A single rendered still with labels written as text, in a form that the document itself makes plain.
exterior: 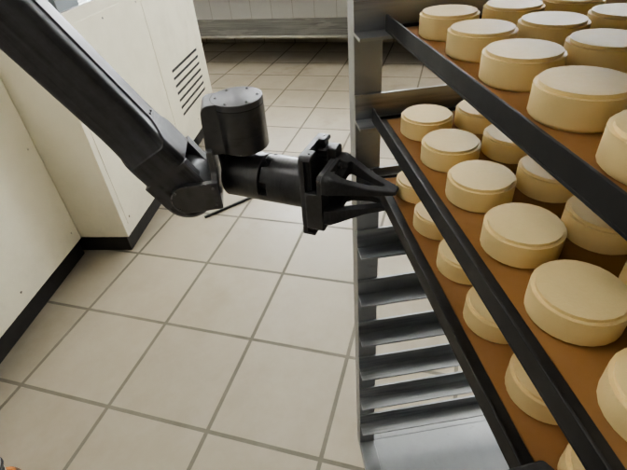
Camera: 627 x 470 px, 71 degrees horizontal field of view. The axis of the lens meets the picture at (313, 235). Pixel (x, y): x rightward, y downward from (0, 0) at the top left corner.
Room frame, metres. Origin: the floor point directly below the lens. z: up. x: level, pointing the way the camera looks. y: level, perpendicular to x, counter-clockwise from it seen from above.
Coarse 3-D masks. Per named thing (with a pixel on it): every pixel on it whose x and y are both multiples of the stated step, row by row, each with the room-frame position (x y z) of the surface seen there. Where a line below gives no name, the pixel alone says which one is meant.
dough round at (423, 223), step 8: (416, 208) 0.35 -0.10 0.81; (424, 208) 0.35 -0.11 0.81; (416, 216) 0.34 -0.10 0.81; (424, 216) 0.34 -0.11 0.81; (416, 224) 0.34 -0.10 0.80; (424, 224) 0.33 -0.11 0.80; (432, 224) 0.33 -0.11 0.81; (424, 232) 0.33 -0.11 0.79; (432, 232) 0.32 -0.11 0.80; (440, 240) 0.32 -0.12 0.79
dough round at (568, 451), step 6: (564, 450) 0.11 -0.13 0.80; (570, 450) 0.11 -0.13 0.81; (564, 456) 0.11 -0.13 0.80; (570, 456) 0.11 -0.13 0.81; (576, 456) 0.11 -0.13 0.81; (558, 462) 0.11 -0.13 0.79; (564, 462) 0.11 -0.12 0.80; (570, 462) 0.11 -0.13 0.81; (576, 462) 0.10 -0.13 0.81; (558, 468) 0.11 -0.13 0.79; (564, 468) 0.10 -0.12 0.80; (570, 468) 0.10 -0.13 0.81; (576, 468) 0.10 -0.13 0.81; (582, 468) 0.10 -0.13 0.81
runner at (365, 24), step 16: (368, 0) 0.46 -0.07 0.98; (384, 0) 0.46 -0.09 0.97; (400, 0) 0.46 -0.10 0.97; (416, 0) 0.46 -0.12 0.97; (432, 0) 0.46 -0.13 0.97; (448, 0) 0.46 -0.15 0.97; (464, 0) 0.46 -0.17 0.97; (480, 0) 0.46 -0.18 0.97; (368, 16) 0.46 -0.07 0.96; (384, 16) 0.46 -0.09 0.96; (400, 16) 0.46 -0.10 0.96; (416, 16) 0.46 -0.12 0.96; (368, 32) 0.45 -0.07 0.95; (384, 32) 0.45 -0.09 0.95
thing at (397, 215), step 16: (384, 176) 0.45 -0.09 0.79; (384, 208) 0.39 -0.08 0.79; (400, 224) 0.35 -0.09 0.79; (400, 240) 0.33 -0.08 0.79; (416, 256) 0.29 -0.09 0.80; (416, 272) 0.28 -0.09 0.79; (432, 272) 0.28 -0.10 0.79; (432, 288) 0.25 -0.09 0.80; (432, 304) 0.24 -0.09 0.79; (448, 304) 0.24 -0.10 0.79; (448, 320) 0.21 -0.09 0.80; (448, 336) 0.21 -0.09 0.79; (464, 336) 0.21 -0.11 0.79; (464, 352) 0.18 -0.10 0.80; (464, 368) 0.18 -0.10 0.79; (480, 368) 0.18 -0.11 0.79; (480, 384) 0.16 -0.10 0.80; (480, 400) 0.15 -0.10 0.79; (496, 400) 0.16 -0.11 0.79; (496, 416) 0.14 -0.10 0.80; (496, 432) 0.13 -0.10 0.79; (512, 432) 0.13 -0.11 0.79; (512, 448) 0.12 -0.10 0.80; (512, 464) 0.11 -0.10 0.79
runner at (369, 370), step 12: (420, 348) 0.46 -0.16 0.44; (432, 348) 0.46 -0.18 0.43; (444, 348) 0.47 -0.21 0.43; (360, 360) 0.45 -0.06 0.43; (372, 360) 0.46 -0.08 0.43; (384, 360) 0.46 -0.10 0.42; (396, 360) 0.46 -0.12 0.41; (408, 360) 0.46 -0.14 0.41; (420, 360) 0.46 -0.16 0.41; (432, 360) 0.46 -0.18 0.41; (444, 360) 0.45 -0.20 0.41; (456, 360) 0.45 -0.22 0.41; (360, 372) 0.45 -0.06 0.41; (372, 372) 0.44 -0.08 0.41; (384, 372) 0.44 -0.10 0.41; (396, 372) 0.44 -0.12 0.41; (408, 372) 0.44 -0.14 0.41
